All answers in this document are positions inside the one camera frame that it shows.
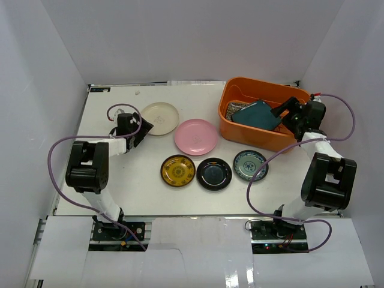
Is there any cream round plate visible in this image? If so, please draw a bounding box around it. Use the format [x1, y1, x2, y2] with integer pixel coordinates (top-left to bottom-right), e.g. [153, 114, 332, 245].
[141, 102, 179, 136]

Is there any teal square plate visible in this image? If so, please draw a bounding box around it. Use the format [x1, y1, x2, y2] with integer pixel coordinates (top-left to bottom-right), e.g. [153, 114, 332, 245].
[231, 100, 281, 131]

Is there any yellow patterned round plate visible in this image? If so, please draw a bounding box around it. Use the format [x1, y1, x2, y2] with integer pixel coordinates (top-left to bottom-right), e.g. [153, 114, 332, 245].
[160, 154, 196, 188]

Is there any black floral rectangular plate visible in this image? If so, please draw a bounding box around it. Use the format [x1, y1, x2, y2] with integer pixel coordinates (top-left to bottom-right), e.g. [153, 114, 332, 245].
[225, 101, 248, 122]

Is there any blue white porcelain plate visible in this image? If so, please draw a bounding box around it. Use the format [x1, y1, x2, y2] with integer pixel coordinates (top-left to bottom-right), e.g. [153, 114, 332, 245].
[233, 150, 266, 181]

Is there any black glossy round plate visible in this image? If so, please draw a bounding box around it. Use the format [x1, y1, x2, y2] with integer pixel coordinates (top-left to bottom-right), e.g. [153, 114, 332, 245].
[196, 157, 232, 191]

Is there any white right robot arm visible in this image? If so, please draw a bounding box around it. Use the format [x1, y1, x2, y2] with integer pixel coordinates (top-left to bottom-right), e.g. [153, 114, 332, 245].
[271, 96, 357, 239]

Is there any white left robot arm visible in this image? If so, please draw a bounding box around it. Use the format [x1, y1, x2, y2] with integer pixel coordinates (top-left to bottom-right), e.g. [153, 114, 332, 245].
[65, 112, 154, 239]

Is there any orange plastic bin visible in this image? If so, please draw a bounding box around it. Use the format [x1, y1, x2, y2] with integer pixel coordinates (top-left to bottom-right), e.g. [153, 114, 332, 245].
[218, 77, 310, 152]

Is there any dark label sticker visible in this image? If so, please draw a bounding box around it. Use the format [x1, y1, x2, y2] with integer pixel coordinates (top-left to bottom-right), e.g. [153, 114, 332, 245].
[89, 87, 110, 93]

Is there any pink round plate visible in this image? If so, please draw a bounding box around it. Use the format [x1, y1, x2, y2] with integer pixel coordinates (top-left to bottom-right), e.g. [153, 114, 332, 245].
[175, 119, 218, 156]

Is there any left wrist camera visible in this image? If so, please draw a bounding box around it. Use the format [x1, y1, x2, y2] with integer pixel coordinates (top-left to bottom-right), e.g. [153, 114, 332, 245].
[113, 108, 125, 120]

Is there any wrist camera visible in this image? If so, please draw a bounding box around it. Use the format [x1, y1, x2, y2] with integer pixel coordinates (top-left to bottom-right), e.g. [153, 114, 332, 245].
[113, 108, 125, 120]
[310, 93, 322, 103]

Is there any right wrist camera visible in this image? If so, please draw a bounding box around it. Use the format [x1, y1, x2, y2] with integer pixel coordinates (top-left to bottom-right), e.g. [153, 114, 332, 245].
[310, 93, 322, 103]

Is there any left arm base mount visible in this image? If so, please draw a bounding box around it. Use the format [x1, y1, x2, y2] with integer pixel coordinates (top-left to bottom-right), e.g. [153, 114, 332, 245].
[88, 221, 150, 252]

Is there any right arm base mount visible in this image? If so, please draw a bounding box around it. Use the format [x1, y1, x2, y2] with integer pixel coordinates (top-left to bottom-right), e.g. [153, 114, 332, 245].
[244, 219, 309, 254]

